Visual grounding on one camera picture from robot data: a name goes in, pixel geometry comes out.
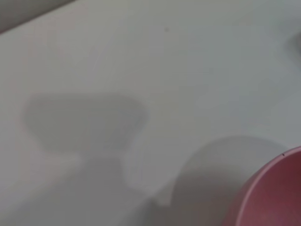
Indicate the pink bowl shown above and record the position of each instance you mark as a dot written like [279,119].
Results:
[270,190]

